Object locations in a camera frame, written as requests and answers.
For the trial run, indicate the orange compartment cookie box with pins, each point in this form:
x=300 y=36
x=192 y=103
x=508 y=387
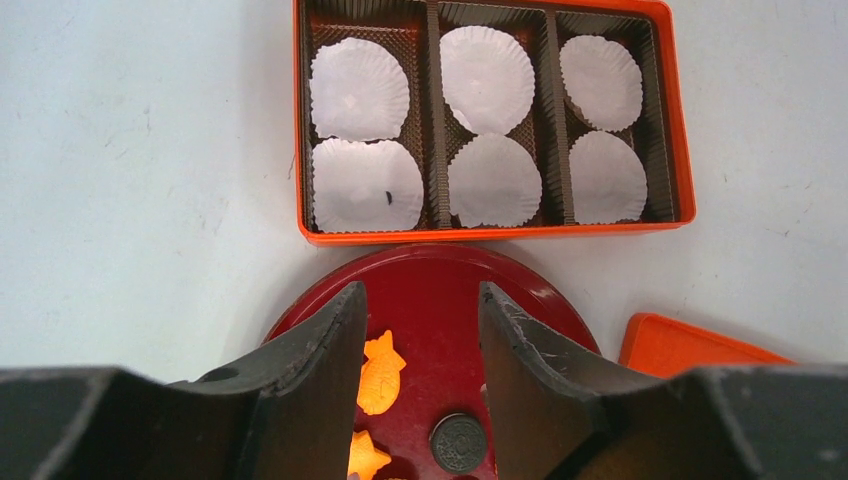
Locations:
x=485 y=120

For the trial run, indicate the dark round cookie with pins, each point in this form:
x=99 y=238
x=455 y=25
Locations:
x=458 y=443

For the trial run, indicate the orange box lid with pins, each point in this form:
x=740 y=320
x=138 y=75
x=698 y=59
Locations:
x=664 y=347

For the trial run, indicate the dark red round plate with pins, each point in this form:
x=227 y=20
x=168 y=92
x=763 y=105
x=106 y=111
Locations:
x=427 y=296

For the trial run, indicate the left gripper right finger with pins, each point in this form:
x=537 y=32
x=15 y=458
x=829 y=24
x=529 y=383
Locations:
x=561 y=411

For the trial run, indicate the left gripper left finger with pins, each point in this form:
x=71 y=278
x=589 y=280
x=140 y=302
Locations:
x=283 y=411

